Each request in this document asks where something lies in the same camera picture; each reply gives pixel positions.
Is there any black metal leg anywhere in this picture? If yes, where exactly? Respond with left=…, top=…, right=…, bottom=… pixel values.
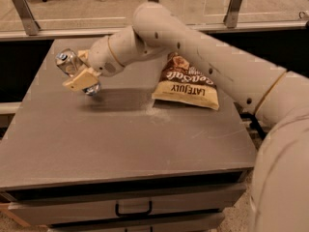
left=240, top=113, right=267, bottom=139

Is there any silver blue redbull can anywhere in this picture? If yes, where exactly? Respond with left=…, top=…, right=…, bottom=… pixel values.
left=55, top=48, right=101, bottom=96

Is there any Late July chips bag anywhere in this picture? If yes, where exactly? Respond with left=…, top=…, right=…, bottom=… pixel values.
left=152, top=52, right=219, bottom=110

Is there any left metal railing bracket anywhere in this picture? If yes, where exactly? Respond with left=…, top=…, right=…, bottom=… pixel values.
left=12, top=0, right=41, bottom=36

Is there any upper grey drawer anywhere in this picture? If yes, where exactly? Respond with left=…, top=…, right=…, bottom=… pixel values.
left=9, top=183, right=245, bottom=225

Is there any lower grey drawer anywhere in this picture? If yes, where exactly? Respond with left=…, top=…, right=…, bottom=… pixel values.
left=47, top=213, right=224, bottom=232

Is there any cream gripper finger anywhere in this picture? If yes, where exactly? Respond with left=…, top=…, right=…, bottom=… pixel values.
left=63, top=68, right=100, bottom=91

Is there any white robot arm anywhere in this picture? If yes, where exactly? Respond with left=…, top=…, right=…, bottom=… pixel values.
left=56, top=2, right=309, bottom=232

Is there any right metal railing bracket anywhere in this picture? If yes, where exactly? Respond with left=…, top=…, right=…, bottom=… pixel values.
left=223, top=0, right=242, bottom=28

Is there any yellow sponge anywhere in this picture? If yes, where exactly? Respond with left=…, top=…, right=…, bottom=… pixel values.
left=78, top=50, right=89, bottom=64

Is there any grey drawer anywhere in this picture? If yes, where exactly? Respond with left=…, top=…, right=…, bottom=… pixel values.
left=47, top=213, right=224, bottom=232
left=9, top=183, right=245, bottom=225

